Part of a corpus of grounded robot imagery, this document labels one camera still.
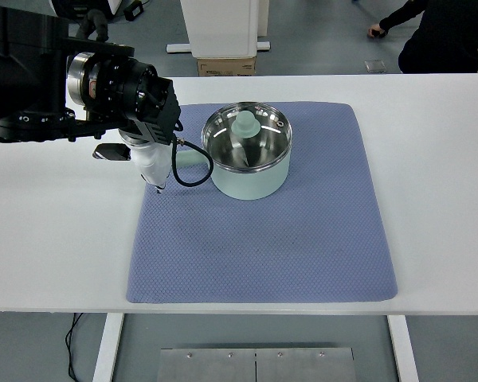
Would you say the white table leg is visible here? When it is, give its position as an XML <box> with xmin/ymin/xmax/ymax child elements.
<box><xmin>92</xmin><ymin>313</ymin><xmax>125</xmax><ymax>382</ymax></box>
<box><xmin>386</xmin><ymin>314</ymin><xmax>421</xmax><ymax>382</ymax></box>

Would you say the glass lid with green knob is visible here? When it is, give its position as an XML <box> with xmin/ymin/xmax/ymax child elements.
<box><xmin>201</xmin><ymin>101</ymin><xmax>294</xmax><ymax>174</ymax></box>

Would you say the black equipment case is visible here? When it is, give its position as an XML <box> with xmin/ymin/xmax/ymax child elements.
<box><xmin>49</xmin><ymin>0</ymin><xmax>124</xmax><ymax>20</ymax></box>

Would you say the grey metal plate with screws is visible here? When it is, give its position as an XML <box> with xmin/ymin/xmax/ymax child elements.
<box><xmin>159</xmin><ymin>346</ymin><xmax>356</xmax><ymax>382</ymax></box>

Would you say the person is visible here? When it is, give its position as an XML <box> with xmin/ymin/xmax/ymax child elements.
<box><xmin>366</xmin><ymin>0</ymin><xmax>478</xmax><ymax>75</ymax></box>

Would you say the blue textured mat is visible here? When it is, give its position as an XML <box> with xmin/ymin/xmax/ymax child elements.
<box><xmin>126</xmin><ymin>102</ymin><xmax>399</xmax><ymax>306</ymax></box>

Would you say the small black box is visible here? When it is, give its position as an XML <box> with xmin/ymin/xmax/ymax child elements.
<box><xmin>123</xmin><ymin>0</ymin><xmax>145</xmax><ymax>21</ymax></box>

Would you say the green pot with handle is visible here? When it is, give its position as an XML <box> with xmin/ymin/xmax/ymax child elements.
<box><xmin>170</xmin><ymin>101</ymin><xmax>294</xmax><ymax>201</ymax></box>

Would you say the thin black floor cable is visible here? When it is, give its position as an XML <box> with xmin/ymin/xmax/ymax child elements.
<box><xmin>65</xmin><ymin>312</ymin><xmax>85</xmax><ymax>382</ymax></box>

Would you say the cardboard box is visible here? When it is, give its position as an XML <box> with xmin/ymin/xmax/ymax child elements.
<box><xmin>197</xmin><ymin>55</ymin><xmax>258</xmax><ymax>77</ymax></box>

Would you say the white and black hand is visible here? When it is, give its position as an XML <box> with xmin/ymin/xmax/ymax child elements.
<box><xmin>94</xmin><ymin>142</ymin><xmax>173</xmax><ymax>196</ymax></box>

